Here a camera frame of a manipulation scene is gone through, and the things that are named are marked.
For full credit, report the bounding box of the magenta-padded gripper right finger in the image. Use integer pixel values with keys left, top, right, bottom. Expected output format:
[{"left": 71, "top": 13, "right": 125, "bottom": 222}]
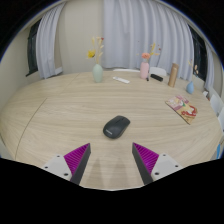
[{"left": 132, "top": 142, "right": 183, "bottom": 185}]

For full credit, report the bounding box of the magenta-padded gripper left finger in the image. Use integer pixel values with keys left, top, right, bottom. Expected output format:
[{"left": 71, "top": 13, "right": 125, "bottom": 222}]
[{"left": 42, "top": 143, "right": 92, "bottom": 186}]

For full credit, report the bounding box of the black computer mouse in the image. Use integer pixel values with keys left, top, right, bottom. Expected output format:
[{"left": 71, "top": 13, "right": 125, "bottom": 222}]
[{"left": 102, "top": 115, "right": 131, "bottom": 140}]

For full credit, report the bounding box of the white remote control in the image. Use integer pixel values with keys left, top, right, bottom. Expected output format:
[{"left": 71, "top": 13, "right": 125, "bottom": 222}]
[{"left": 112, "top": 76, "right": 131, "bottom": 84}]

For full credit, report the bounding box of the blue vase with dried flowers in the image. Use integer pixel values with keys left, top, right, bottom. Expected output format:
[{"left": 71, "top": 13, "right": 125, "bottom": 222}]
[{"left": 185, "top": 59, "right": 200, "bottom": 95}]

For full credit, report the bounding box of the white chair with blue edge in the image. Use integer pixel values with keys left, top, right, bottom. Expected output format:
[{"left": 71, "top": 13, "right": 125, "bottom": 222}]
[
  {"left": 217, "top": 108, "right": 224, "bottom": 134},
  {"left": 209, "top": 92, "right": 224, "bottom": 116}
]

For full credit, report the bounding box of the green vase with yellow flowers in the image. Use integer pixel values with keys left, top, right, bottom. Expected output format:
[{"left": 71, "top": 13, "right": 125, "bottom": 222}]
[{"left": 86, "top": 35, "right": 105, "bottom": 84}]

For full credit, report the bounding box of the tan metal drink bottle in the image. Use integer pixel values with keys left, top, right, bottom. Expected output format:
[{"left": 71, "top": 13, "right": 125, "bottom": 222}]
[{"left": 167, "top": 62, "right": 180, "bottom": 88}]

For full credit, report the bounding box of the pink vase with orange flowers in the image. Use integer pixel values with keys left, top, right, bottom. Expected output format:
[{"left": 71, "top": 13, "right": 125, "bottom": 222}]
[{"left": 136, "top": 42, "right": 162, "bottom": 80}]

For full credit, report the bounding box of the narrow white curtain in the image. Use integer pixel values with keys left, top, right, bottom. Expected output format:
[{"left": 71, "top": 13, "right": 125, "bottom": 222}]
[
  {"left": 203, "top": 43, "right": 216, "bottom": 91},
  {"left": 35, "top": 2, "right": 66, "bottom": 80}
]

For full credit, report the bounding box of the dark window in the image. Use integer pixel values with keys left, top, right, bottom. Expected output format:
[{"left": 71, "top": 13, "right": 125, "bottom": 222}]
[
  {"left": 25, "top": 19, "right": 43, "bottom": 78},
  {"left": 188, "top": 24, "right": 208, "bottom": 82}
]

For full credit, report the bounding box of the wide white curtain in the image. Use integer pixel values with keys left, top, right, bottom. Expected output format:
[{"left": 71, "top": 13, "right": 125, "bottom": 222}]
[{"left": 101, "top": 0, "right": 196, "bottom": 81}]

